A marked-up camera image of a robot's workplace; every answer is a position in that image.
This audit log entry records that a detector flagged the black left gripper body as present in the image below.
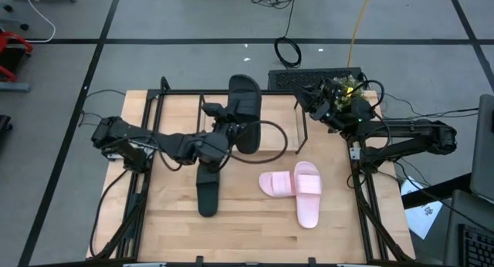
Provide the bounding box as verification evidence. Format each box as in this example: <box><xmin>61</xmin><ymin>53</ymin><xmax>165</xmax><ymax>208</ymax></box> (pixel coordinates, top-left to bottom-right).
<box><xmin>210</xmin><ymin>119</ymin><xmax>250</xmax><ymax>145</ymax></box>

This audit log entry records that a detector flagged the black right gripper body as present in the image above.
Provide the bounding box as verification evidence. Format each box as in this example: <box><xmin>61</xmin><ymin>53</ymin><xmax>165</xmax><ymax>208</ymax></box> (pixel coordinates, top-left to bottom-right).
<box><xmin>308</xmin><ymin>87</ymin><xmax>376</xmax><ymax>131</ymax></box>

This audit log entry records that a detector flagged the black rubber slide sandal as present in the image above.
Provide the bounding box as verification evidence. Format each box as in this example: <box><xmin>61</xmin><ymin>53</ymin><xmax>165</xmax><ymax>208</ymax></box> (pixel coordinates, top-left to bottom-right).
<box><xmin>227</xmin><ymin>73</ymin><xmax>263</xmax><ymax>155</ymax></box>
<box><xmin>195</xmin><ymin>161</ymin><xmax>222</xmax><ymax>218</ymax></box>

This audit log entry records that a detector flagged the pink rubber slide sandal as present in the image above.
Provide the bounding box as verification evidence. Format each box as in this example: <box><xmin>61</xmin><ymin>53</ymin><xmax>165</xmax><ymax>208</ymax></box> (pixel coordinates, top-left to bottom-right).
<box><xmin>258</xmin><ymin>171</ymin><xmax>298</xmax><ymax>199</ymax></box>
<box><xmin>293</xmin><ymin>161</ymin><xmax>323</xmax><ymax>229</ymax></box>

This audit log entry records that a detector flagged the black metal wooden board shelf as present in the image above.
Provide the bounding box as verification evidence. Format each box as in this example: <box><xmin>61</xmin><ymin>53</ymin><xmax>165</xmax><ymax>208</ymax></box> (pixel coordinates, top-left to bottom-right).
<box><xmin>197</xmin><ymin>92</ymin><xmax>310</xmax><ymax>156</ymax></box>

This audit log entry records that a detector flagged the green potted plant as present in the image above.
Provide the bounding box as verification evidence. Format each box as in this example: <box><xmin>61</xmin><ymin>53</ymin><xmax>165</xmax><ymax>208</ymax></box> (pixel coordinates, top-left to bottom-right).
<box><xmin>326</xmin><ymin>76</ymin><xmax>367</xmax><ymax>113</ymax></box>

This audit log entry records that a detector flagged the black keyboard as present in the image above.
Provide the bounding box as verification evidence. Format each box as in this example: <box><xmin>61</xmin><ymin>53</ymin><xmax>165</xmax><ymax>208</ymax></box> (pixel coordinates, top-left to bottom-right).
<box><xmin>458</xmin><ymin>223</ymin><xmax>494</xmax><ymax>267</ymax></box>
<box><xmin>267</xmin><ymin>67</ymin><xmax>364</xmax><ymax>92</ymax></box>

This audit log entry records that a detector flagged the black desk bar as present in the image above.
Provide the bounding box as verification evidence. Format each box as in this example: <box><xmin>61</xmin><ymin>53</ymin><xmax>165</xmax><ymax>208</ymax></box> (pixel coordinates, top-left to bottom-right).
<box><xmin>401</xmin><ymin>172</ymin><xmax>472</xmax><ymax>210</ymax></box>

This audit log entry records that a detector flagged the white paper sheet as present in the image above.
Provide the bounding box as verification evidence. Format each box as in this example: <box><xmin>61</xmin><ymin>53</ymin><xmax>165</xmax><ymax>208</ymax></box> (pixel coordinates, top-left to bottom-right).
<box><xmin>400</xmin><ymin>176</ymin><xmax>444</xmax><ymax>240</ymax></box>

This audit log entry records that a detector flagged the grey monitor back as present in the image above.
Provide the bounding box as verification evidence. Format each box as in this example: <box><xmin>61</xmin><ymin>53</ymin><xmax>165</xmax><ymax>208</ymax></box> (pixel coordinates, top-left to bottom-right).
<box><xmin>469</xmin><ymin>93</ymin><xmax>494</xmax><ymax>203</ymax></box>

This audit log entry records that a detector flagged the grey desk surface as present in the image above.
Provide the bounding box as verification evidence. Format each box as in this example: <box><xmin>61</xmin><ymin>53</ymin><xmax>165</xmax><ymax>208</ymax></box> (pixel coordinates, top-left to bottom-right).
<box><xmin>442</xmin><ymin>188</ymin><xmax>494</xmax><ymax>267</ymax></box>

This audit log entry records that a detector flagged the grey metal cart foot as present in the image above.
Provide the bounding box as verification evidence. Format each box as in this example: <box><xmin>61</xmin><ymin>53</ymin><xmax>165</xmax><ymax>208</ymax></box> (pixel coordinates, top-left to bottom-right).
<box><xmin>0</xmin><ymin>81</ymin><xmax>31</xmax><ymax>93</ymax></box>

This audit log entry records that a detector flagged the red black cart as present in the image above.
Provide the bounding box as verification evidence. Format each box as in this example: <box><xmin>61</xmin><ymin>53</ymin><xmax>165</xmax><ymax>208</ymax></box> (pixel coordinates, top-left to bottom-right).
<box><xmin>0</xmin><ymin>30</ymin><xmax>35</xmax><ymax>83</ymax></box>

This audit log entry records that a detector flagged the black aluminium table frame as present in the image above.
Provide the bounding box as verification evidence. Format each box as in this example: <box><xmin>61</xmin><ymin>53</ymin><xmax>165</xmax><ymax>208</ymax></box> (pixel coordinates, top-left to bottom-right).
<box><xmin>86</xmin><ymin>76</ymin><xmax>416</xmax><ymax>262</ymax></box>

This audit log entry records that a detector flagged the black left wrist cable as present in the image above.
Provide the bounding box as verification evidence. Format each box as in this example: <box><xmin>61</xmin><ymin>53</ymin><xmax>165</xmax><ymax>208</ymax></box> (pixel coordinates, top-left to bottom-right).
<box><xmin>227</xmin><ymin>119</ymin><xmax>289</xmax><ymax>164</ymax></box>

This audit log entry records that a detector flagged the black hanging coiled cable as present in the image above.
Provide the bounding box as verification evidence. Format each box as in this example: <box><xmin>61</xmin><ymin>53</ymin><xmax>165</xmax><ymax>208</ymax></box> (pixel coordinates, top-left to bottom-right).
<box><xmin>272</xmin><ymin>0</ymin><xmax>303</xmax><ymax>70</ymax></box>

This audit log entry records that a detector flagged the yellow hanging cable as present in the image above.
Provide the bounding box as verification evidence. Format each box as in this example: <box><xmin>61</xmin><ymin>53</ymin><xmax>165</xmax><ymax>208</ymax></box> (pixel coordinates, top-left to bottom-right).
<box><xmin>346</xmin><ymin>0</ymin><xmax>374</xmax><ymax>69</ymax></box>

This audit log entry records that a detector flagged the thin black floor cable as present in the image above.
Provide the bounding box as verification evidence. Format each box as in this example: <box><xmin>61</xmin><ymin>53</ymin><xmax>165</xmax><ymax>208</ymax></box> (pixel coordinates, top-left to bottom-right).
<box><xmin>376</xmin><ymin>92</ymin><xmax>479</xmax><ymax>121</ymax></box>
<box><xmin>78</xmin><ymin>88</ymin><xmax>127</xmax><ymax>128</ymax></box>

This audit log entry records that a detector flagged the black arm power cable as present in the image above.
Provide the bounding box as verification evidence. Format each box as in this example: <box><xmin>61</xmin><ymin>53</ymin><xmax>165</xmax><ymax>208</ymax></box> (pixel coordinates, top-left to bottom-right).
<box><xmin>89</xmin><ymin>168</ymin><xmax>130</xmax><ymax>259</ymax></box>

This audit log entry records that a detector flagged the white floor cable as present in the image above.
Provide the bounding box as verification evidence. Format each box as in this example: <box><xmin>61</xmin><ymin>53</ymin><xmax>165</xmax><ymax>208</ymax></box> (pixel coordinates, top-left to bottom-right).
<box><xmin>22</xmin><ymin>0</ymin><xmax>57</xmax><ymax>43</ymax></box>

